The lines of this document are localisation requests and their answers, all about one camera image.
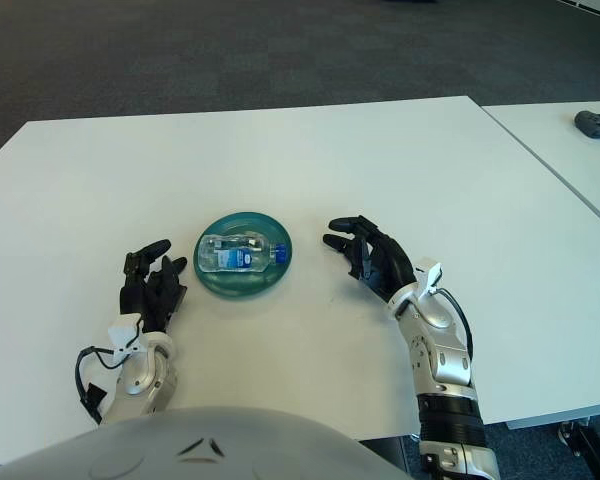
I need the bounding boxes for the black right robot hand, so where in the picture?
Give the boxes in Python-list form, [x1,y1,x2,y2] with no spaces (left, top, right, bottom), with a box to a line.
[322,215,419,304]

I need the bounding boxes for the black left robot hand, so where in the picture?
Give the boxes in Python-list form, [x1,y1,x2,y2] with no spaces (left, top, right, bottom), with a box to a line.
[118,239,189,334]

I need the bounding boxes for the clear bottle with blue cap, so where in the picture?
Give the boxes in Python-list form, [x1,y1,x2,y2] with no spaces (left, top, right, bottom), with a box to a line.
[197,232,289,274]

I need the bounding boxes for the green round plate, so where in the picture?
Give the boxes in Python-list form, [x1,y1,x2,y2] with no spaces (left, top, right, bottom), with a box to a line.
[193,210,295,300]

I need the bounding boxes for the grey robot torso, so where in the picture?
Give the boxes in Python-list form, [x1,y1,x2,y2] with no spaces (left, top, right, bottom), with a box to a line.
[0,405,396,480]

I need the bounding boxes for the grey handheld controller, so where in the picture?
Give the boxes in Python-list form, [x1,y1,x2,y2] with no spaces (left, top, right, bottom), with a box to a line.
[573,110,600,140]

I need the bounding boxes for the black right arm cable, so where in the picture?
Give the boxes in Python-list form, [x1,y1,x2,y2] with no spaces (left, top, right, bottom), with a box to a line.
[439,289,474,361]

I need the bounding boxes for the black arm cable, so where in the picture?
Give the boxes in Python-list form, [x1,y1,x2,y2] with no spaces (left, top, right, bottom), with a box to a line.
[439,289,474,361]
[74,346,124,424]

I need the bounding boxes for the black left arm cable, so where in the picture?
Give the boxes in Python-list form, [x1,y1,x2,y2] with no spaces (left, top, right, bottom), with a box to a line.
[74,346,124,424]

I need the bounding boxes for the black table frame with caster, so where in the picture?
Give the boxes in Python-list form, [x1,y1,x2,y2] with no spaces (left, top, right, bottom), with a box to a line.
[557,421,600,480]

